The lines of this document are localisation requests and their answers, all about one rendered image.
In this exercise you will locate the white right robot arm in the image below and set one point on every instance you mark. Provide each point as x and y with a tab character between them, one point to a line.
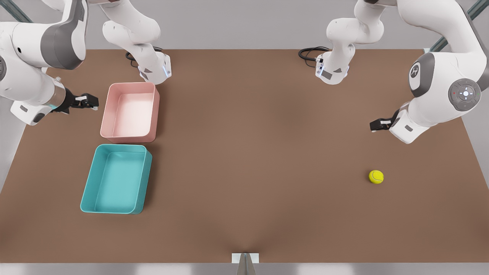
26	46

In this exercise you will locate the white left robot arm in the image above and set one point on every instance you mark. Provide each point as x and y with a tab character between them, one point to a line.
443	76

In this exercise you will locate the yellow tennis ball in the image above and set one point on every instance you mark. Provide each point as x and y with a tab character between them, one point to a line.
376	177

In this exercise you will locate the pink rectangular tray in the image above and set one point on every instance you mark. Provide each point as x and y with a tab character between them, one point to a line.
131	112

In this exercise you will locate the teal rectangular tray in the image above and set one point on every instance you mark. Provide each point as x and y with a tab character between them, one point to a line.
116	179

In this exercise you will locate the silver frame post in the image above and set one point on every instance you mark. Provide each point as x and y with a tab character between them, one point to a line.
245	263
19	11
458	26

